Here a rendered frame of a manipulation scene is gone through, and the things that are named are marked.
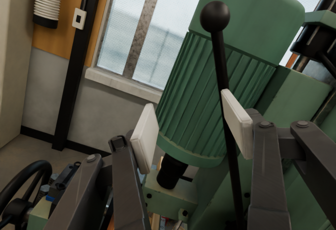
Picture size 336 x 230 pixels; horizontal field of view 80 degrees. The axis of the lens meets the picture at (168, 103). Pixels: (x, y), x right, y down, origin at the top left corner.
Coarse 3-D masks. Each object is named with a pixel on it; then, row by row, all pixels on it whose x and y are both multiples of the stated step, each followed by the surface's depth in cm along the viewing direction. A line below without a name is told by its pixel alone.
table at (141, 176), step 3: (153, 165) 80; (153, 168) 79; (138, 171) 74; (138, 174) 73; (141, 174) 74; (144, 174) 74; (141, 177) 72; (141, 180) 71; (111, 189) 63; (111, 192) 62; (111, 195) 61; (108, 198) 60; (111, 198) 60; (108, 201) 59; (108, 204) 58; (102, 219) 53; (99, 228) 51
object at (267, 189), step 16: (256, 128) 12; (272, 128) 12; (256, 144) 11; (272, 144) 10; (256, 160) 10; (272, 160) 9; (256, 176) 9; (272, 176) 8; (256, 192) 8; (272, 192) 8; (256, 208) 7; (272, 208) 7; (256, 224) 6; (272, 224) 6; (288, 224) 6
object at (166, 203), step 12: (144, 180) 49; (156, 180) 49; (180, 180) 52; (144, 192) 47; (156, 192) 47; (168, 192) 47; (180, 192) 49; (192, 192) 50; (156, 204) 48; (168, 204) 48; (180, 204) 47; (192, 204) 47; (168, 216) 49
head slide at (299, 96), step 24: (288, 72) 32; (264, 96) 37; (288, 96) 33; (312, 96) 33; (288, 120) 35; (216, 168) 45; (240, 168) 39; (216, 192) 41; (192, 216) 48; (216, 216) 44
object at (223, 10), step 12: (204, 12) 22; (216, 12) 22; (228, 12) 22; (204, 24) 23; (216, 24) 22; (216, 36) 24; (216, 48) 24; (216, 60) 25; (216, 72) 25; (228, 84) 26; (228, 132) 28; (228, 144) 29; (228, 156) 30; (240, 192) 32; (240, 204) 32; (240, 216) 33; (228, 228) 37; (240, 228) 34
